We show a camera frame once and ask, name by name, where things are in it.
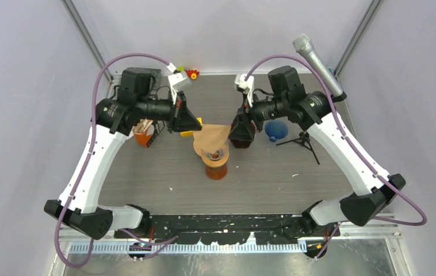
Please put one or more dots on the small toy train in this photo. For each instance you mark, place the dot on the small toy train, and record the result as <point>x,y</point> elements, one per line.
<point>192,74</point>

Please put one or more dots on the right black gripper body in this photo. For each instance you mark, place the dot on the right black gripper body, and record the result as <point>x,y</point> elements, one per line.
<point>267,109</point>

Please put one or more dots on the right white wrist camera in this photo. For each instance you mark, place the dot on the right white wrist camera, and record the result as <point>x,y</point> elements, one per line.
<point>245,86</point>

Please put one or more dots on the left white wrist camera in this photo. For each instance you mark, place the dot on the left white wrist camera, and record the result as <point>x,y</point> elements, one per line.
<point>177,82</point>

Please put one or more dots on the brown glass dripper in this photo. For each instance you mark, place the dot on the brown glass dripper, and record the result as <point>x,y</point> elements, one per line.
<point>241,144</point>

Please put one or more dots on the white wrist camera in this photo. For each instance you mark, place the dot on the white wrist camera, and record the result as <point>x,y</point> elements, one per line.
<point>177,82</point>
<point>245,86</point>

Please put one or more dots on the silver microphone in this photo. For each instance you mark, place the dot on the silver microphone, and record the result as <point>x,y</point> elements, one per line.
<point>304,47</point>

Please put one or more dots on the clear glass dripper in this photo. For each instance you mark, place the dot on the clear glass dripper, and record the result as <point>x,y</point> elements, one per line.
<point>220,154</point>

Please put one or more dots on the coffee filter box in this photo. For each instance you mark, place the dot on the coffee filter box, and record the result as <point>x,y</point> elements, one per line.
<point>146,131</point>

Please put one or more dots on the yellow green window block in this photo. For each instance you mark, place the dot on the yellow green window block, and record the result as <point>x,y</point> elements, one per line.
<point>190,133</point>

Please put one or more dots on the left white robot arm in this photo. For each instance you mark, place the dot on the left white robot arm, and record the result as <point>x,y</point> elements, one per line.
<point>115,118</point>

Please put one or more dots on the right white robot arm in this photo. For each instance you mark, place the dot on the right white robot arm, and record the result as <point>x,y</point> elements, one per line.
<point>371,184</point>

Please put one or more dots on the wooden ring holder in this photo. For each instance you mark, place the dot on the wooden ring holder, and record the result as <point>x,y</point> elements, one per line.
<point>216,163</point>

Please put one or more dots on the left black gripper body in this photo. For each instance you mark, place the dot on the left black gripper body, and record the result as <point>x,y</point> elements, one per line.
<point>160,109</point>

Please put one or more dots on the blue dripper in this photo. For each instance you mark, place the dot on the blue dripper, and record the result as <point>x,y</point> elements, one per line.
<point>276,130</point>

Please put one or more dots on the amber glass carafe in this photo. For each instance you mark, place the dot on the amber glass carafe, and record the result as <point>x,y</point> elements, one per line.
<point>216,173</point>

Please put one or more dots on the dark grey baseplate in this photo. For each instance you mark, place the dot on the dark grey baseplate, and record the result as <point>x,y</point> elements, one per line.
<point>155,78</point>

